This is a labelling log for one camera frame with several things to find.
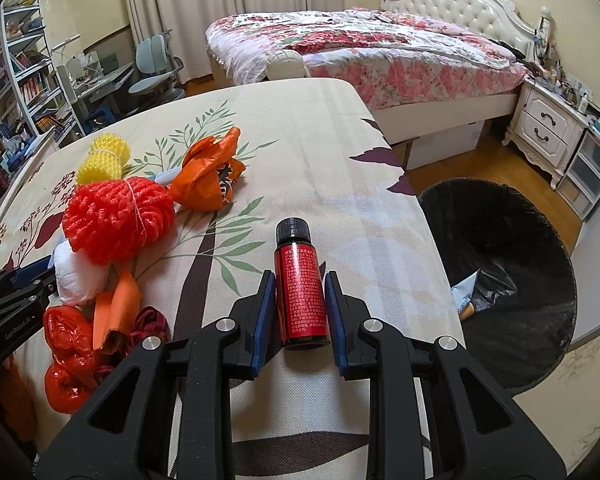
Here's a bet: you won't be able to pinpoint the white upholstered bed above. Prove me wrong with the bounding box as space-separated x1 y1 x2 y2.
205 0 551 133

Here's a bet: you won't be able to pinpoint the black trash bin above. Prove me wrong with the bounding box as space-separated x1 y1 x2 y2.
416 178 578 396

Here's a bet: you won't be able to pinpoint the blue white tube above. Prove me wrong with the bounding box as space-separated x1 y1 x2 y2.
152 169 186 186

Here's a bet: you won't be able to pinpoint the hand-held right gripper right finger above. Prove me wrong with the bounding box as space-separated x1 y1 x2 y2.
322 270 568 480

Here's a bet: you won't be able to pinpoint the red bottle with black cap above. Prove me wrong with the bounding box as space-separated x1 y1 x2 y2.
274 217 331 348

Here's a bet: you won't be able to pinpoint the yellow foam net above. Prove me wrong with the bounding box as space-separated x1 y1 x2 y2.
76 133 132 186

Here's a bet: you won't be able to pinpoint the red foam net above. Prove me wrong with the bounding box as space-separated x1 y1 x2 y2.
61 176 177 267

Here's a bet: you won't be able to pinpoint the orange plastic bag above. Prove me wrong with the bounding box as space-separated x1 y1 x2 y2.
169 127 246 212

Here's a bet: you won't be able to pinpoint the dark red mesh bag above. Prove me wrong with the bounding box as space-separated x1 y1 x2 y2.
96 307 168 386

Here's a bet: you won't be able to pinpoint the orange paper piece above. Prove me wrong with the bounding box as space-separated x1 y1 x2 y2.
92 271 143 351

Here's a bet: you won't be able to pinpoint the grey blue desk chair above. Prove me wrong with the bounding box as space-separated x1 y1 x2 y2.
127 34 186 106

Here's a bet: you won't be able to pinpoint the cluster of toiletries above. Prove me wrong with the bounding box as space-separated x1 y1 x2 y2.
527 35 593 111

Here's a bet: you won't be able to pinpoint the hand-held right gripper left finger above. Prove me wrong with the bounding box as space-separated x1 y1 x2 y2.
35 270 281 480

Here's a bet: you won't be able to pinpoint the clear plastic drawer unit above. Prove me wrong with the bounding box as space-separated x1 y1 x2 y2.
560 127 600 221

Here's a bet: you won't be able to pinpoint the white bookshelf with books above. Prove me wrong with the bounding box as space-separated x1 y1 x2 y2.
0 0 81 141

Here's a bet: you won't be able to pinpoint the beige curtains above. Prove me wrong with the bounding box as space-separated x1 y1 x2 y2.
120 0 346 83

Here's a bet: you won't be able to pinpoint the grey study desk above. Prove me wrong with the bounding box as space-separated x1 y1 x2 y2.
55 50 136 133

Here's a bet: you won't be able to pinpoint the red plastic bag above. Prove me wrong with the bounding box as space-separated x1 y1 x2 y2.
43 305 116 415

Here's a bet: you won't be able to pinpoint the white carved nightstand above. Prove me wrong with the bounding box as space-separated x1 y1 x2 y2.
502 80 588 191

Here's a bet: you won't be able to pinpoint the silver white packet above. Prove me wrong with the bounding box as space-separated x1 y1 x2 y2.
450 269 481 321

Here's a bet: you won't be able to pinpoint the pink floral quilt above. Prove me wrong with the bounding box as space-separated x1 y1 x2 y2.
205 8 528 111

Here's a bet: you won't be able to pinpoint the leaf print cloth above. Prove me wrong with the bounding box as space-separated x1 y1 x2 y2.
0 78 463 480

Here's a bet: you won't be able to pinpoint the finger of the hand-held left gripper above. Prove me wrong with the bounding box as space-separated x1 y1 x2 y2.
0 281 59 319
0 255 57 294

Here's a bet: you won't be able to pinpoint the white cardboard box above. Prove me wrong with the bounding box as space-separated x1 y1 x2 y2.
407 120 483 170

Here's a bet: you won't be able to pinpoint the white wad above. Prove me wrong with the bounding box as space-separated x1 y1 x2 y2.
54 242 112 307

